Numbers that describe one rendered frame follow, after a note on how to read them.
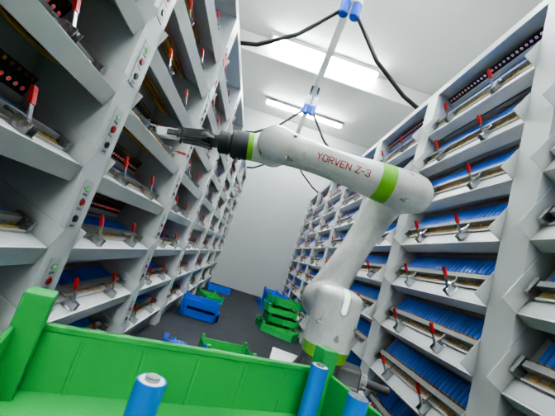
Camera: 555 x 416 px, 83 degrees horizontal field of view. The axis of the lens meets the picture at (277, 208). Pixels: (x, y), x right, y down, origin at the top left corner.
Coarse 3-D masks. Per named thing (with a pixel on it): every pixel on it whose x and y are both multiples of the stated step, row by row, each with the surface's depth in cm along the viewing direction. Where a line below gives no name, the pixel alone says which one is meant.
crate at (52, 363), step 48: (0, 336) 20; (48, 336) 25; (96, 336) 26; (0, 384) 22; (48, 384) 25; (96, 384) 26; (192, 384) 30; (240, 384) 32; (288, 384) 34; (336, 384) 33
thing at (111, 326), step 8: (80, 320) 123; (88, 320) 127; (96, 320) 133; (104, 320) 134; (112, 320) 134; (88, 328) 122; (96, 328) 128; (104, 328) 132; (112, 328) 134; (120, 328) 134
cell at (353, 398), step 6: (348, 396) 26; (354, 396) 26; (360, 396) 27; (348, 402) 26; (354, 402) 26; (360, 402) 26; (366, 402) 26; (348, 408) 26; (354, 408) 26; (360, 408) 26; (366, 408) 26; (342, 414) 26; (348, 414) 26; (354, 414) 26; (360, 414) 26
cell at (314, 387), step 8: (312, 368) 32; (320, 368) 32; (312, 376) 32; (320, 376) 32; (312, 384) 32; (320, 384) 32; (304, 392) 32; (312, 392) 31; (320, 392) 32; (304, 400) 32; (312, 400) 31; (304, 408) 31; (312, 408) 31
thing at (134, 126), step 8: (136, 96) 86; (128, 120) 88; (136, 120) 91; (128, 128) 91; (136, 128) 94; (144, 128) 98; (136, 136) 97; (144, 136) 101; (152, 136) 105; (144, 144) 104; (152, 144) 109; (160, 144) 114; (152, 152) 113; (160, 152) 118; (176, 152) 146; (160, 160) 123; (168, 160) 130; (176, 160) 146; (184, 160) 146; (168, 168) 136; (176, 168) 143
